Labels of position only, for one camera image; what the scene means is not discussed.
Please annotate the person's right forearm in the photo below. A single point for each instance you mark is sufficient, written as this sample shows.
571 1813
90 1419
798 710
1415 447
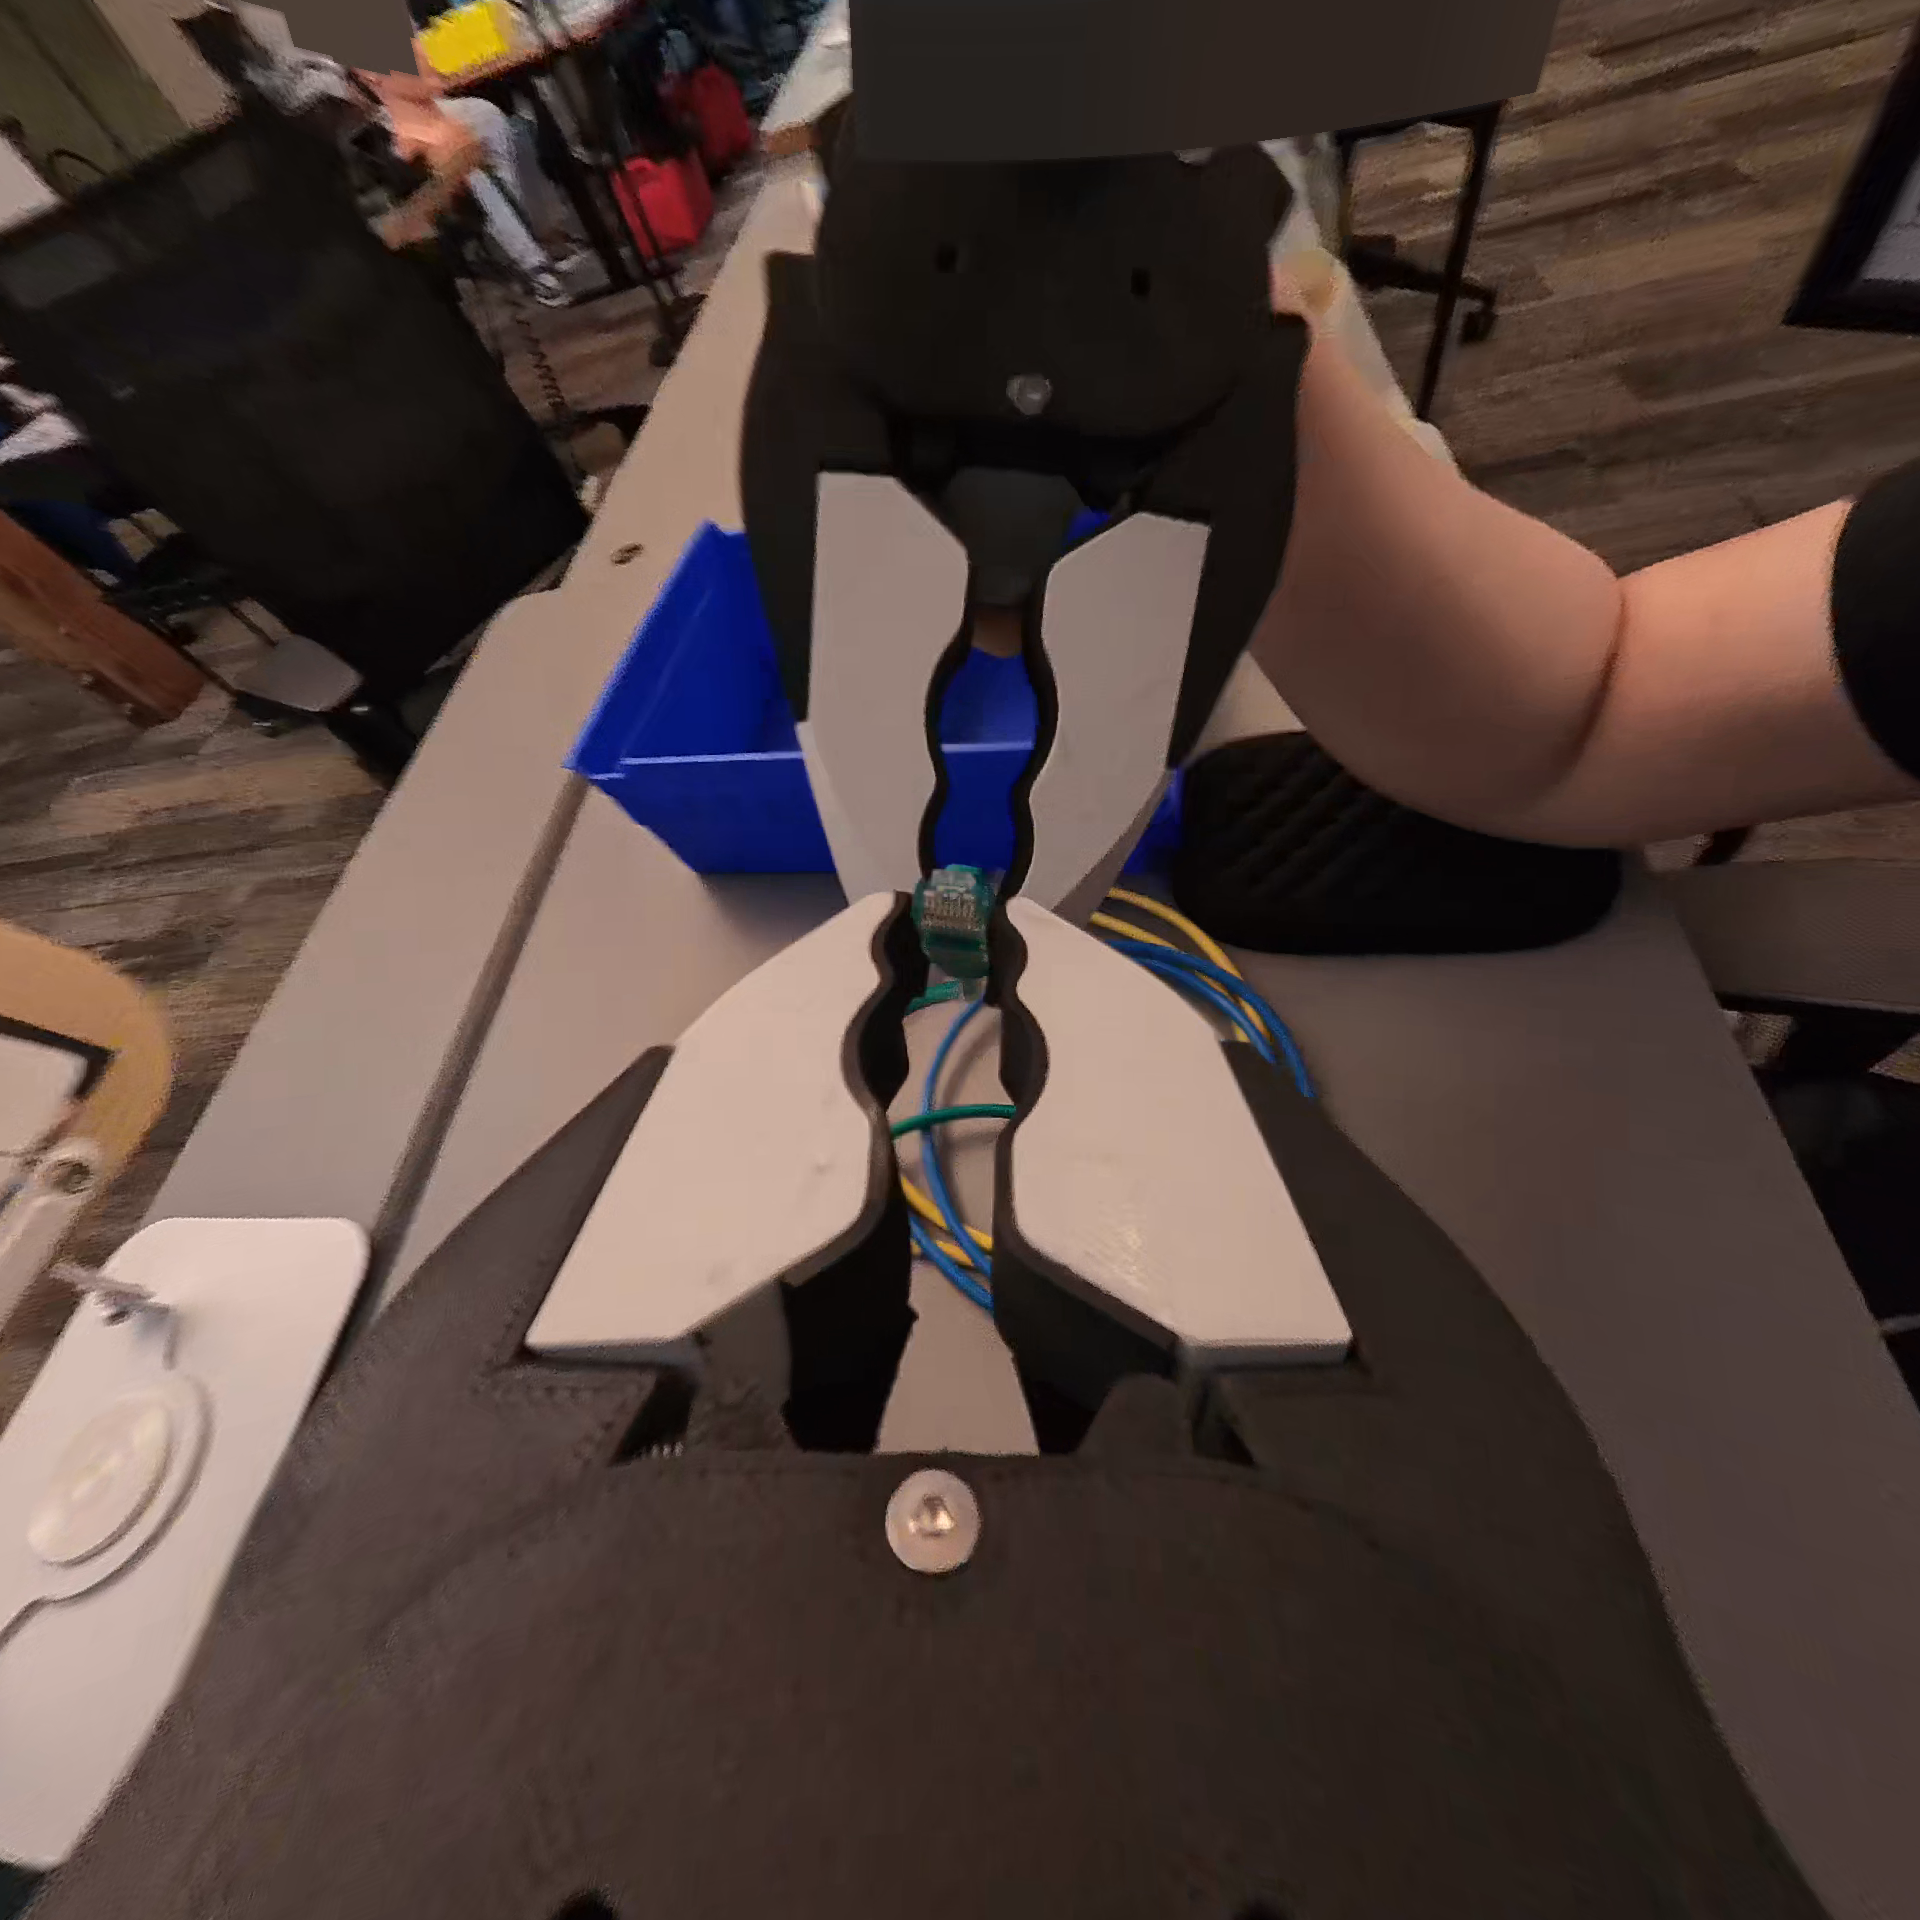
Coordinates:
1501 676

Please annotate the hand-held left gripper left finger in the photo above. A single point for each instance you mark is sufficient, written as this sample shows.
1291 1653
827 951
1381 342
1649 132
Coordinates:
721 1172

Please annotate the blue plastic bin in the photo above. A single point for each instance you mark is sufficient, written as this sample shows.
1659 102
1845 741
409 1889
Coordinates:
706 780

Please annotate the red bag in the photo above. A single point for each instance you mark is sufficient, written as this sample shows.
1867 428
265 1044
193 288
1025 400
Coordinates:
661 203
715 113

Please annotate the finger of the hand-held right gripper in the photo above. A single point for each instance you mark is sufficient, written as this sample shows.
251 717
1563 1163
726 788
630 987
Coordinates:
1125 676
879 646

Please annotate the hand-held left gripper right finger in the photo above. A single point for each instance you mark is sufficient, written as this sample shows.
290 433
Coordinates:
1171 1200

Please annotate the black framed board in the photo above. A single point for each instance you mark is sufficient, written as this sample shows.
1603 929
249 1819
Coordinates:
1882 211

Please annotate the black mesh office chair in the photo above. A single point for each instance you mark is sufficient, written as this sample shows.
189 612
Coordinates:
301 389

